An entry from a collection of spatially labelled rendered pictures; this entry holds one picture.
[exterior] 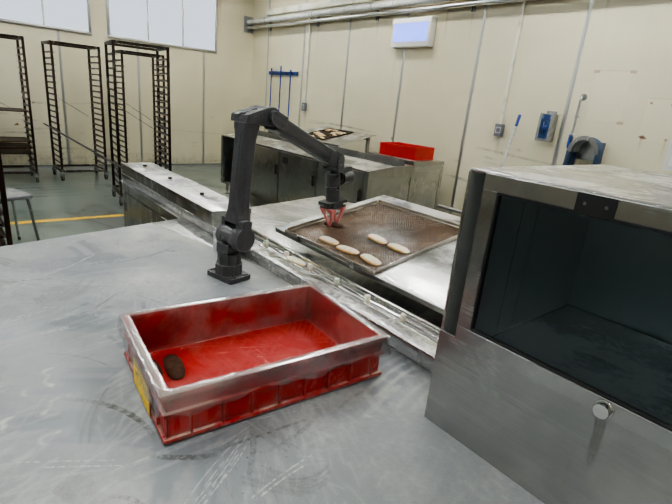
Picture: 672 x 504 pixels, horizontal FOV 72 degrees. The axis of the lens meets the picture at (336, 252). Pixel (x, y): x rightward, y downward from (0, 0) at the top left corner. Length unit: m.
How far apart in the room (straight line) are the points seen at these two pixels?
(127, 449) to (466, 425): 0.57
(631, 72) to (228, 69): 6.55
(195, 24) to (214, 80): 0.93
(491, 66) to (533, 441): 4.95
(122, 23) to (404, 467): 8.18
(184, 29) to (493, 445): 8.48
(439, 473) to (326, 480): 0.19
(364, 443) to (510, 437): 0.24
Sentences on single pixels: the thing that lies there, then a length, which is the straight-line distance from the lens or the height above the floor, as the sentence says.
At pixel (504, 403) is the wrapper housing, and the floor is 0.94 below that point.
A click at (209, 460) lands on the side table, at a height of 0.82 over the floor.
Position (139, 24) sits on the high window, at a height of 2.24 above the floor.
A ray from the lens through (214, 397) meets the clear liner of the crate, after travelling 0.84.
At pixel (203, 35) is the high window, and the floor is 2.24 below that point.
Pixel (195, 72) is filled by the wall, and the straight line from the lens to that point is 8.95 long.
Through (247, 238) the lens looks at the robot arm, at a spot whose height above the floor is 0.96.
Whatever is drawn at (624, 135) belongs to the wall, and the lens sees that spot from 4.86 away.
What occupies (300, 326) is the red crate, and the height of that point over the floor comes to 0.82.
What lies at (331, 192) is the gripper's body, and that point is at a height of 1.06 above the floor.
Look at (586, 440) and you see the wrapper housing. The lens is 0.79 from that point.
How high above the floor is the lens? 1.38
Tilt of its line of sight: 18 degrees down
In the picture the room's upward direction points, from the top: 6 degrees clockwise
